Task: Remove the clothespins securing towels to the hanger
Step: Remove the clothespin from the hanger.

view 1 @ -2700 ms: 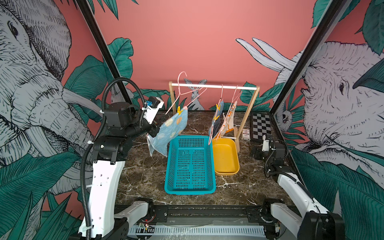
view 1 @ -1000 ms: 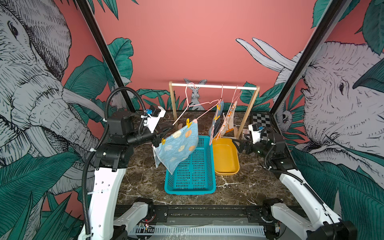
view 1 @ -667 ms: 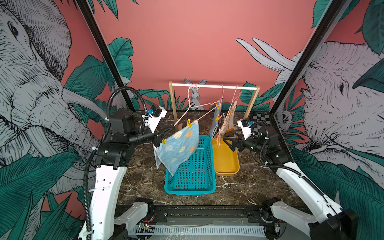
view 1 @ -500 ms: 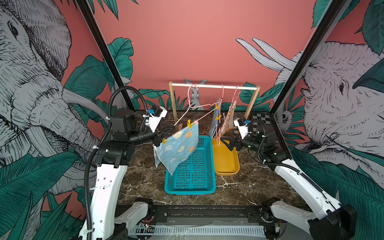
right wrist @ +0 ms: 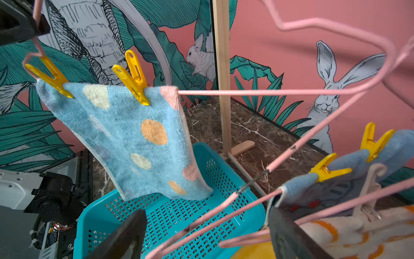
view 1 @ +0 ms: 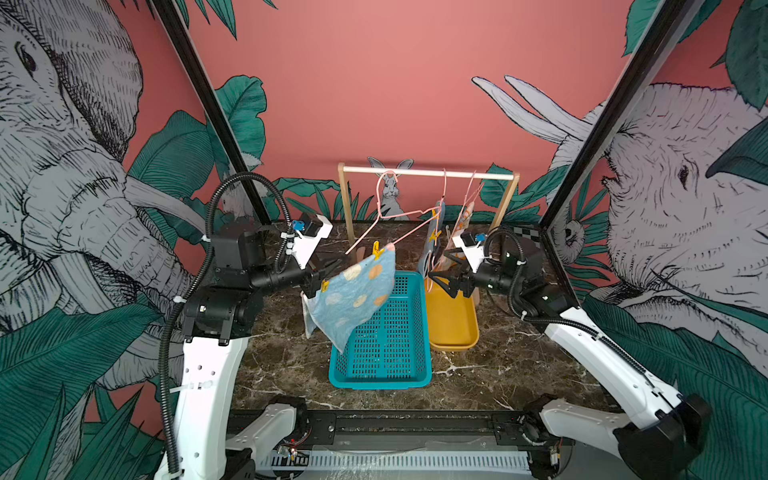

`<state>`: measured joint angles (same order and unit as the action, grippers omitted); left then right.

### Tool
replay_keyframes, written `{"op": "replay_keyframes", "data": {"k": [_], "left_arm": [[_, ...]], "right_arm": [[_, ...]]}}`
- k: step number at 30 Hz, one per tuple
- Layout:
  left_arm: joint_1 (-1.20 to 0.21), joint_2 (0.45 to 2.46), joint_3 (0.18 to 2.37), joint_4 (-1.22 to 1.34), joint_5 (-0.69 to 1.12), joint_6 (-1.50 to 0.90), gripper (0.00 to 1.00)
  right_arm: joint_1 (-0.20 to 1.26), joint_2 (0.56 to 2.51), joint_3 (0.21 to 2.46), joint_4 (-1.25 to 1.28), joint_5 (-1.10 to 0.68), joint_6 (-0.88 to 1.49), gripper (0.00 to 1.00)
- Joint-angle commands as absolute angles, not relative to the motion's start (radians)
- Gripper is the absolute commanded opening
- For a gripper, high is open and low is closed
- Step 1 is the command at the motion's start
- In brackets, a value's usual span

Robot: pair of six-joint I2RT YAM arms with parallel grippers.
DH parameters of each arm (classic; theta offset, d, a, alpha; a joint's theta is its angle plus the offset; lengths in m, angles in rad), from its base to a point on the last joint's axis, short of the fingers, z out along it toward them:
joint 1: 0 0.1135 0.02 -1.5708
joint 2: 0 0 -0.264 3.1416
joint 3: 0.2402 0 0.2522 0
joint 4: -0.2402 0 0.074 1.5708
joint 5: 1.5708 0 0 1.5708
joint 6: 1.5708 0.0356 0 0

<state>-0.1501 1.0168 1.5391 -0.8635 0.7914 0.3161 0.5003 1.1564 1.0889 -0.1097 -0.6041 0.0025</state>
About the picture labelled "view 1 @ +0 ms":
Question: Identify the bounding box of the blue dotted towel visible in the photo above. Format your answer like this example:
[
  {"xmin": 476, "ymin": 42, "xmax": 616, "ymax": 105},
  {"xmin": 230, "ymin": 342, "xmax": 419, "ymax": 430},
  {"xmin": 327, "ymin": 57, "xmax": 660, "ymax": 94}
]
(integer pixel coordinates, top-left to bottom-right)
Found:
[{"xmin": 301, "ymin": 243, "xmax": 396, "ymax": 353}]

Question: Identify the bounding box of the pink wire hanger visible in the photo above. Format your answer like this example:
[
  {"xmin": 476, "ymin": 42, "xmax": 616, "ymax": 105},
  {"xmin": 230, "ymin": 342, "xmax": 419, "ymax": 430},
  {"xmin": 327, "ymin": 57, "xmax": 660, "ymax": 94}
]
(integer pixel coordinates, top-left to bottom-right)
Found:
[{"xmin": 344, "ymin": 170, "xmax": 442, "ymax": 256}]

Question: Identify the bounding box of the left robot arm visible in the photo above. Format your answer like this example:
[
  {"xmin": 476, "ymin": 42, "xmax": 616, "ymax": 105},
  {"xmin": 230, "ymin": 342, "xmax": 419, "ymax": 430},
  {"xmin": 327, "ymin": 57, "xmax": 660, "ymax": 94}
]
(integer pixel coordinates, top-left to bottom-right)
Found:
[{"xmin": 155, "ymin": 172, "xmax": 343, "ymax": 479}]

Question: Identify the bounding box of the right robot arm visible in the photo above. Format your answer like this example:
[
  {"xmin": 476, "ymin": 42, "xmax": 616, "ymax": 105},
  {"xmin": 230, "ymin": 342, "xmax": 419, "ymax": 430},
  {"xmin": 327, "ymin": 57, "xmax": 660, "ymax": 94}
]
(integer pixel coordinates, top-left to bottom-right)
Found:
[{"xmin": 428, "ymin": 226, "xmax": 712, "ymax": 479}]

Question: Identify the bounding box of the pink hanger middle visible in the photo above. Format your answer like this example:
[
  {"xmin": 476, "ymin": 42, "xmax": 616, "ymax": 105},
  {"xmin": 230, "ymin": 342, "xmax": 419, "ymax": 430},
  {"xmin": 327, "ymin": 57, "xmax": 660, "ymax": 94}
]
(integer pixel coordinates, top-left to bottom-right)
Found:
[{"xmin": 416, "ymin": 169, "xmax": 450, "ymax": 290}]

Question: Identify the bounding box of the cream orange towel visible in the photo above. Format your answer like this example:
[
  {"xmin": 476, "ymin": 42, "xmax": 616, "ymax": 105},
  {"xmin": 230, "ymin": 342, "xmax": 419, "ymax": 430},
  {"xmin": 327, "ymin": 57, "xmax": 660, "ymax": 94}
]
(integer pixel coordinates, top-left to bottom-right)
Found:
[{"xmin": 436, "ymin": 201, "xmax": 475, "ymax": 271}]

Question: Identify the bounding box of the yellow plastic tray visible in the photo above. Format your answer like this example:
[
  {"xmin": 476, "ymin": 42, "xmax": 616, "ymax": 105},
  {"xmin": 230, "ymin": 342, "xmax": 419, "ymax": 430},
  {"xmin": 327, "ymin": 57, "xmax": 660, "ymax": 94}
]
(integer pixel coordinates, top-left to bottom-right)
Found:
[{"xmin": 425, "ymin": 279, "xmax": 479, "ymax": 351}]

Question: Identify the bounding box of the dark blue towel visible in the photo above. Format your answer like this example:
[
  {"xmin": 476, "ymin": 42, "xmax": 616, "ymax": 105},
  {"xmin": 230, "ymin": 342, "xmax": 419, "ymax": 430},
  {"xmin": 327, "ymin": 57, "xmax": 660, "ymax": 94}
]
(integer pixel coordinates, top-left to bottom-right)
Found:
[{"xmin": 417, "ymin": 199, "xmax": 450, "ymax": 283}]

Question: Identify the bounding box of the checkerboard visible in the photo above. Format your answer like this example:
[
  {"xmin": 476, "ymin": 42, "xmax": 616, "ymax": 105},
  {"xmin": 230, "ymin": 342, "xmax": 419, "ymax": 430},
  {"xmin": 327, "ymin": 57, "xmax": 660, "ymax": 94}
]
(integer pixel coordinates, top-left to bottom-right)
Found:
[{"xmin": 512, "ymin": 226, "xmax": 541, "ymax": 238}]

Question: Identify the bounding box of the teal plastic basket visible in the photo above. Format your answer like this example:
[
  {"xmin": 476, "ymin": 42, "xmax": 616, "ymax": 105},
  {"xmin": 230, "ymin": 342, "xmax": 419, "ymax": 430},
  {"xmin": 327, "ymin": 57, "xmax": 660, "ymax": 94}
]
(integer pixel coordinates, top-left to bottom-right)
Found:
[{"xmin": 329, "ymin": 271, "xmax": 432, "ymax": 390}]

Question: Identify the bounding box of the wooden clothes rack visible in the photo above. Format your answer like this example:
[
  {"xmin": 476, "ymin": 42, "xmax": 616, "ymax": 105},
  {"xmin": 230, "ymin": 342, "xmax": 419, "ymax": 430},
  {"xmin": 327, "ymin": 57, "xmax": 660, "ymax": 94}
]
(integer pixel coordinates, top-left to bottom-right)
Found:
[{"xmin": 337, "ymin": 162, "xmax": 521, "ymax": 307}]

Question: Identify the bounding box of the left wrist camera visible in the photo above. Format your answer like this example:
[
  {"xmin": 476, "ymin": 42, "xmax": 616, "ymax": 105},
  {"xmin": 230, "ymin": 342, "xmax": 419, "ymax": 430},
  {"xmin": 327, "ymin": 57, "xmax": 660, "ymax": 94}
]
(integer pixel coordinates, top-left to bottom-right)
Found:
[{"xmin": 282, "ymin": 213, "xmax": 332, "ymax": 269}]

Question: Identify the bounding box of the white slotted cable duct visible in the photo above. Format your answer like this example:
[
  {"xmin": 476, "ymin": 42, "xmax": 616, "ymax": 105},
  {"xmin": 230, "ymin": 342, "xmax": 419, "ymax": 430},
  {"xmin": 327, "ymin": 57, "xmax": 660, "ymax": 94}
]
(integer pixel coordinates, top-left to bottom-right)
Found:
[{"xmin": 256, "ymin": 450, "xmax": 531, "ymax": 475}]

